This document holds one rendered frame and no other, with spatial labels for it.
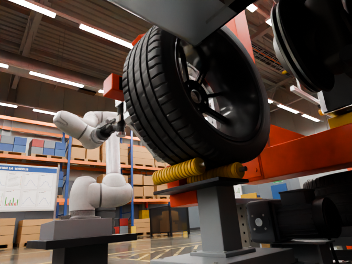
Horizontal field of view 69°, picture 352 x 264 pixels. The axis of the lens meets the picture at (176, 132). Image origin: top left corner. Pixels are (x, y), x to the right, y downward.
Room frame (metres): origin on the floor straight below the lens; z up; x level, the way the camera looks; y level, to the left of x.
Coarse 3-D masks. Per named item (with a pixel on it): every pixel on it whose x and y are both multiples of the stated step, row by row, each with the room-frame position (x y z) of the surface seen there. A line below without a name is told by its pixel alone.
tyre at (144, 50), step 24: (144, 48) 0.72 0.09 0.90; (168, 48) 0.70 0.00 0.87; (240, 48) 0.99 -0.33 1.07; (144, 72) 0.73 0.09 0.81; (168, 72) 0.69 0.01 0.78; (144, 96) 0.76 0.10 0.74; (168, 96) 0.70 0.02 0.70; (264, 96) 1.07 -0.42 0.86; (144, 120) 0.82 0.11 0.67; (168, 120) 0.76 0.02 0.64; (192, 120) 0.75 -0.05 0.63; (264, 120) 1.04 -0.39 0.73; (168, 144) 0.84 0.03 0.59; (192, 144) 0.80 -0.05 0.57; (216, 144) 0.82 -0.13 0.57; (240, 144) 0.91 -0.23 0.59; (264, 144) 1.01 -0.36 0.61
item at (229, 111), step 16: (176, 48) 0.72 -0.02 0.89; (192, 48) 0.98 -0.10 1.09; (208, 48) 0.98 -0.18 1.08; (224, 48) 0.97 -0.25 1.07; (176, 64) 0.72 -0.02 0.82; (192, 64) 1.10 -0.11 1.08; (208, 64) 1.08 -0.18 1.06; (224, 64) 1.05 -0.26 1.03; (240, 64) 1.02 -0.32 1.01; (192, 80) 1.00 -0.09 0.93; (208, 80) 1.16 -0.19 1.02; (224, 80) 1.12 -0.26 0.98; (240, 80) 1.07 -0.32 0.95; (208, 96) 1.11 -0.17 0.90; (224, 96) 1.17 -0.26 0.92; (240, 96) 1.11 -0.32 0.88; (256, 96) 1.05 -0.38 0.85; (208, 112) 1.10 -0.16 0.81; (224, 112) 1.19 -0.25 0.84; (240, 112) 1.11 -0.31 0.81; (256, 112) 1.04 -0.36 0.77; (224, 128) 1.17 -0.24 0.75; (240, 128) 1.08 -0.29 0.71; (256, 128) 1.00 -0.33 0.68
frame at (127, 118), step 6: (180, 60) 1.10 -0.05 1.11; (192, 66) 1.14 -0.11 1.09; (192, 72) 1.16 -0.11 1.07; (198, 72) 1.17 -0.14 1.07; (192, 78) 1.20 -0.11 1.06; (204, 84) 1.19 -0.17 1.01; (210, 90) 1.22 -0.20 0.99; (210, 102) 1.24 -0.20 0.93; (216, 102) 1.24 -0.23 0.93; (126, 108) 0.93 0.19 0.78; (216, 108) 1.24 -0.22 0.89; (126, 114) 0.92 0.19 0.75; (126, 120) 0.94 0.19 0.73; (210, 120) 1.26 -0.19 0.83; (216, 120) 1.23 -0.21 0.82; (132, 126) 0.95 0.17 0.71; (216, 126) 1.23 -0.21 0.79; (144, 144) 1.00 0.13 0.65; (150, 150) 1.01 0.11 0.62; (156, 156) 1.02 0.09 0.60; (162, 162) 1.06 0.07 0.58
